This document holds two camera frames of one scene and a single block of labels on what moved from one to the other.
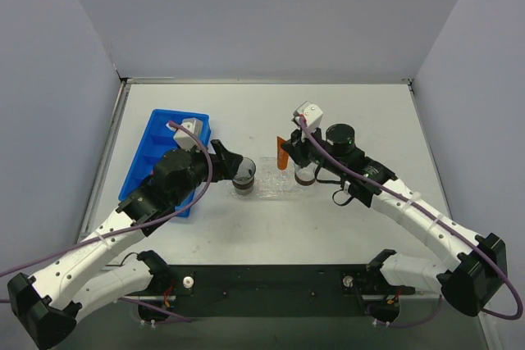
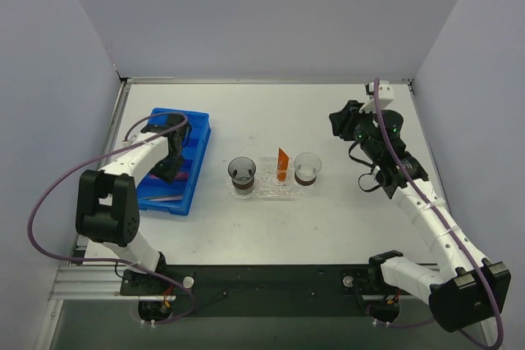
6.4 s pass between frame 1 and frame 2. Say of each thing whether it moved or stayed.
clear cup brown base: stayed
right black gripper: moved
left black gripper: moved
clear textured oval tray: stayed
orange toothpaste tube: moved
